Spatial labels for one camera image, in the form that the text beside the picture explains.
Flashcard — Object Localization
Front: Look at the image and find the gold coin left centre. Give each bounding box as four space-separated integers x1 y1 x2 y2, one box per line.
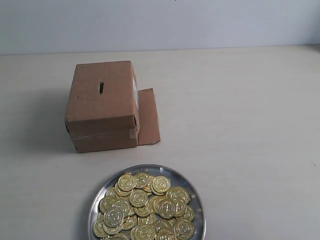
103 206 124 228

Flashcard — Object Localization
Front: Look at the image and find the gold coin top right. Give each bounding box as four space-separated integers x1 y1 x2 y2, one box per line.
151 175 171 195

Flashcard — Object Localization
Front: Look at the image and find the gold coin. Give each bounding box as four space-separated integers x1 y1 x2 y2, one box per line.
117 174 136 192
134 172 150 189
151 175 171 195
157 198 177 219
173 218 195 240
103 206 124 228
129 189 148 208

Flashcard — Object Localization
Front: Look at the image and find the gold coin top middle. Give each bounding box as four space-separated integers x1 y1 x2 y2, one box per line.
134 172 150 189

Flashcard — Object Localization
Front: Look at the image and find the brown cardboard slotted box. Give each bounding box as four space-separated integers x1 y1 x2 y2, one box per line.
64 60 161 153

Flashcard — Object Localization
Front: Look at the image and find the gold coin top left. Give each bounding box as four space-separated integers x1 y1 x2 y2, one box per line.
117 174 136 192

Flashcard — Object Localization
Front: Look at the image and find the gold coin right centre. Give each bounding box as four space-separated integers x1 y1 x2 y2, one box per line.
157 198 177 219

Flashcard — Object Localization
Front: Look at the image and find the round steel plate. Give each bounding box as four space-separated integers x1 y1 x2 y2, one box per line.
86 164 206 240

